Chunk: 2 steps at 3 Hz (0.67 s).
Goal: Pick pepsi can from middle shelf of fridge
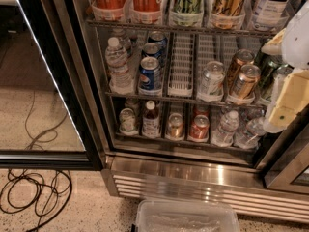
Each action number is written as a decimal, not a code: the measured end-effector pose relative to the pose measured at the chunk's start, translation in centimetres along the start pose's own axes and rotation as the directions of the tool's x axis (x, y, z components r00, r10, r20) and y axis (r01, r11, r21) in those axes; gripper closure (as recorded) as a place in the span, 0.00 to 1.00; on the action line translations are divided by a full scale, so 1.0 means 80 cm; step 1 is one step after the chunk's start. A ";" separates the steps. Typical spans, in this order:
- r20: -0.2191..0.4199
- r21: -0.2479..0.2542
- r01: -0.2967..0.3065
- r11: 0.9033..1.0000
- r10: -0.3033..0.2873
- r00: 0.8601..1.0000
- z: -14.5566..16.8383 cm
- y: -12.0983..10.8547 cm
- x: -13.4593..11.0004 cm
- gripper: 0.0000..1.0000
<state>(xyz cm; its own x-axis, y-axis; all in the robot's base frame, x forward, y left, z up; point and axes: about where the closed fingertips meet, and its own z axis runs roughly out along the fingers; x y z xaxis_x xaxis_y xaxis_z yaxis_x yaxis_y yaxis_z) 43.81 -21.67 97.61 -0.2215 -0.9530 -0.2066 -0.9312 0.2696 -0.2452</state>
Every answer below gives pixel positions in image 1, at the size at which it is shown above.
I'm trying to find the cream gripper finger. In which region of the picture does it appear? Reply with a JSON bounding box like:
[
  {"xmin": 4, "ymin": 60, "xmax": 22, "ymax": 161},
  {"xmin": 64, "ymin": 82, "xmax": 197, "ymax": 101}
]
[
  {"xmin": 261, "ymin": 29, "xmax": 286, "ymax": 55},
  {"xmin": 269, "ymin": 70, "xmax": 309, "ymax": 128}
]

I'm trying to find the blue pepsi can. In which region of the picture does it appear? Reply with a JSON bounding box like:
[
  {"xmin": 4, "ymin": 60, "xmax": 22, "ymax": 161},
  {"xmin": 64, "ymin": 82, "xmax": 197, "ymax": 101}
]
[
  {"xmin": 148, "ymin": 31, "xmax": 168, "ymax": 53},
  {"xmin": 142, "ymin": 43, "xmax": 162, "ymax": 62},
  {"xmin": 139, "ymin": 57, "xmax": 161, "ymax": 91}
]

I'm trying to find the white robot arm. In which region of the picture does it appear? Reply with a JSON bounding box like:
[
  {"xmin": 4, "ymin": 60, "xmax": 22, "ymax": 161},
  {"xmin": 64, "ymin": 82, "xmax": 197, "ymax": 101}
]
[{"xmin": 262, "ymin": 1, "xmax": 309, "ymax": 133}]

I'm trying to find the middle green soda can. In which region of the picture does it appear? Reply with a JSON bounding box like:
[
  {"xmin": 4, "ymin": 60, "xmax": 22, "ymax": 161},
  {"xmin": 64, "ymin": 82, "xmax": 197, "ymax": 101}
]
[{"xmin": 258, "ymin": 55, "xmax": 282, "ymax": 88}]

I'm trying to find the green soda can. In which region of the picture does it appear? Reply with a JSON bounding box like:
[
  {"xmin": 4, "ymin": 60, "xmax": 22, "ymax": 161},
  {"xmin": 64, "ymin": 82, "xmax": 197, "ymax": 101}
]
[
  {"xmin": 258, "ymin": 55, "xmax": 282, "ymax": 88},
  {"xmin": 261, "ymin": 66, "xmax": 293, "ymax": 102}
]

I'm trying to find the front green soda can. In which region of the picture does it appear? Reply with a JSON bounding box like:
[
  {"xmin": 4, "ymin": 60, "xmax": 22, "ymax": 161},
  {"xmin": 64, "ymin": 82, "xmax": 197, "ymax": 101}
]
[{"xmin": 261, "ymin": 66, "xmax": 293, "ymax": 102}]

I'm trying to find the rear copper soda can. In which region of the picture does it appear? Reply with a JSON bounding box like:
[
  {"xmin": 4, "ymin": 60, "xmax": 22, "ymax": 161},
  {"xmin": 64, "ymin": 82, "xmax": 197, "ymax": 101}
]
[{"xmin": 227, "ymin": 49, "xmax": 255, "ymax": 86}]

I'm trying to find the copper soda can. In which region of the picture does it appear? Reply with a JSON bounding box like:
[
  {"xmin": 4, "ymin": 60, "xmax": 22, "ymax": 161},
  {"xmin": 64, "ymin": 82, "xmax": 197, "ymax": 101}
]
[
  {"xmin": 230, "ymin": 64, "xmax": 261, "ymax": 99},
  {"xmin": 227, "ymin": 49, "xmax": 255, "ymax": 86}
]

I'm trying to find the front copper soda can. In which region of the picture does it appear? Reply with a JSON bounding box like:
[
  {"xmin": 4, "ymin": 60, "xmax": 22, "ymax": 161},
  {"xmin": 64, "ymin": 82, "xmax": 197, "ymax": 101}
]
[{"xmin": 230, "ymin": 64, "xmax": 261, "ymax": 99}]

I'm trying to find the white silver soda can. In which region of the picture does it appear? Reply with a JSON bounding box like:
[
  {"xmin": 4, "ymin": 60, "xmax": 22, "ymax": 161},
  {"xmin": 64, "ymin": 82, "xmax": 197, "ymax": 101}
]
[{"xmin": 200, "ymin": 61, "xmax": 225, "ymax": 96}]

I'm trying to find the rear red soda can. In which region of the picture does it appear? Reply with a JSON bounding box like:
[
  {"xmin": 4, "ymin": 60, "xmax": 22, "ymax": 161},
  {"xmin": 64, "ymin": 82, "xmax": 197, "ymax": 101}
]
[{"xmin": 193, "ymin": 104, "xmax": 210, "ymax": 116}]

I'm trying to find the red soda can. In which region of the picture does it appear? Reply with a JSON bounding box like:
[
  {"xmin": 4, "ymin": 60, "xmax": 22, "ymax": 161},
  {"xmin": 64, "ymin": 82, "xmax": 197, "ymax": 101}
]
[
  {"xmin": 189, "ymin": 115, "xmax": 210, "ymax": 139},
  {"xmin": 193, "ymin": 104, "xmax": 210, "ymax": 116}
]

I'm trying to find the empty white shelf tray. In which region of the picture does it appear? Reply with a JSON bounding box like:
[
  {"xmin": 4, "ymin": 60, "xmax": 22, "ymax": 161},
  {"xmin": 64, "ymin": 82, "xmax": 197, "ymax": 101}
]
[{"xmin": 168, "ymin": 33, "xmax": 194, "ymax": 98}]

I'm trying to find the front red soda can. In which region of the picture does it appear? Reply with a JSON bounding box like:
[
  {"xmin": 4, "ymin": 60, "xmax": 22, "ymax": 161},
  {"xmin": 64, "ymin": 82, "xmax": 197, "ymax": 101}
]
[{"xmin": 189, "ymin": 115, "xmax": 210, "ymax": 139}]

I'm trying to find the lower shelf gold can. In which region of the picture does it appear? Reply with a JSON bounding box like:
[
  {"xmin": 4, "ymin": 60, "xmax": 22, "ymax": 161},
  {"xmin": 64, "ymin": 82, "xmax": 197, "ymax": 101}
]
[{"xmin": 167, "ymin": 113, "xmax": 183, "ymax": 138}]

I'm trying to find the lower shelf silver can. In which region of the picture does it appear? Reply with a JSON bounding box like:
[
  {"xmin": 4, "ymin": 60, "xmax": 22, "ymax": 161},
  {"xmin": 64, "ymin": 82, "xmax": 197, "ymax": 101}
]
[{"xmin": 119, "ymin": 108, "xmax": 136, "ymax": 132}]

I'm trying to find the steel fridge base grille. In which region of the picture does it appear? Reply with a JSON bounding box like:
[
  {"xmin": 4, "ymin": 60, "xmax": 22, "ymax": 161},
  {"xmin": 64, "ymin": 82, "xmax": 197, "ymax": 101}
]
[{"xmin": 101, "ymin": 156, "xmax": 309, "ymax": 223}]

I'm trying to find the glass fridge door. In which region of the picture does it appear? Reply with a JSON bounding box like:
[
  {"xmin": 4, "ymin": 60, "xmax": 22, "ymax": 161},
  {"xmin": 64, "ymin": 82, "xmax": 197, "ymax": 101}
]
[{"xmin": 0, "ymin": 0, "xmax": 103, "ymax": 171}]

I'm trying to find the white labelled drink carton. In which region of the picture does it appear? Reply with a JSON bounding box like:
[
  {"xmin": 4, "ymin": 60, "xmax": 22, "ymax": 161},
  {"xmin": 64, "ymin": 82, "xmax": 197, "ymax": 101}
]
[{"xmin": 252, "ymin": 0, "xmax": 297, "ymax": 19}]

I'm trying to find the lower right water bottle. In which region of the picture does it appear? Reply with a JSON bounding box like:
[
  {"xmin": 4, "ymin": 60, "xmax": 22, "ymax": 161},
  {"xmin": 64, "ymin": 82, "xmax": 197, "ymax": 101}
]
[{"xmin": 234, "ymin": 117, "xmax": 267, "ymax": 149}]

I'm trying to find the lower left water bottle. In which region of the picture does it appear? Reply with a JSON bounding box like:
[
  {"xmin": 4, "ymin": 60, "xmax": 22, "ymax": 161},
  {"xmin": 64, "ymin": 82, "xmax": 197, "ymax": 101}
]
[{"xmin": 211, "ymin": 110, "xmax": 239, "ymax": 147}]

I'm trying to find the brown juice bottle white cap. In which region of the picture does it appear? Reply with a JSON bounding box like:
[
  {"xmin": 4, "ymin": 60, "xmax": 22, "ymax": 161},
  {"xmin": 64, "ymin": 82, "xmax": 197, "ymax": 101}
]
[{"xmin": 142, "ymin": 100, "xmax": 159, "ymax": 138}]

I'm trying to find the rear clear water bottle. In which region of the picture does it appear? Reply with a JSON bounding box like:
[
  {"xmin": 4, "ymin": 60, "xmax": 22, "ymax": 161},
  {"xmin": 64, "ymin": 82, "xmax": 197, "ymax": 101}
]
[{"xmin": 112, "ymin": 28, "xmax": 132, "ymax": 56}]

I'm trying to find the clear water bottle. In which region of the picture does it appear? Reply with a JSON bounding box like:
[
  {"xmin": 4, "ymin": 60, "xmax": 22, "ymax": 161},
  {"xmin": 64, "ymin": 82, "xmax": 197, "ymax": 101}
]
[
  {"xmin": 105, "ymin": 37, "xmax": 132, "ymax": 88},
  {"xmin": 112, "ymin": 28, "xmax": 132, "ymax": 56}
]

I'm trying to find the front clear water bottle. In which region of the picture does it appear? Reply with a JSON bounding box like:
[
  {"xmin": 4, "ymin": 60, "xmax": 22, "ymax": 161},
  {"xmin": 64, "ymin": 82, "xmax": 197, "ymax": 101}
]
[{"xmin": 105, "ymin": 37, "xmax": 132, "ymax": 88}]

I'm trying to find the clear plastic storage bin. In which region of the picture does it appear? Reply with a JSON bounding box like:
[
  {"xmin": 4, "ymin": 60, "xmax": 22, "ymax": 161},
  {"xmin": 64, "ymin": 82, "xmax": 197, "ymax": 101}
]
[{"xmin": 134, "ymin": 199, "xmax": 240, "ymax": 232}]

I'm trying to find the middle wire shelf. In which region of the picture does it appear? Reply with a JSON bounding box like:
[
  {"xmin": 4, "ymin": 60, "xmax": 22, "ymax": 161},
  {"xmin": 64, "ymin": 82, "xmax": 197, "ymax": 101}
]
[{"xmin": 105, "ymin": 92, "xmax": 267, "ymax": 110}]

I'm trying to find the wire shelf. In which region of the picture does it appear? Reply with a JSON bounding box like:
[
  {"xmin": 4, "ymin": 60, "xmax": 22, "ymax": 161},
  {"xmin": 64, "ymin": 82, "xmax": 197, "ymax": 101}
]
[
  {"xmin": 86, "ymin": 19, "xmax": 276, "ymax": 38},
  {"xmin": 105, "ymin": 92, "xmax": 267, "ymax": 110}
]

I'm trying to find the top wire shelf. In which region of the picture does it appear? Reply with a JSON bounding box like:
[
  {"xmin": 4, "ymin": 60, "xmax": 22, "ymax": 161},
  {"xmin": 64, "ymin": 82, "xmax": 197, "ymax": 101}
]
[{"xmin": 86, "ymin": 19, "xmax": 276, "ymax": 38}]

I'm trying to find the black cable on floor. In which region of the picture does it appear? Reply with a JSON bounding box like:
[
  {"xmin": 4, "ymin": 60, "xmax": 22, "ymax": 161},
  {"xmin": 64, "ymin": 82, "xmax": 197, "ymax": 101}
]
[{"xmin": 0, "ymin": 90, "xmax": 73, "ymax": 232}]

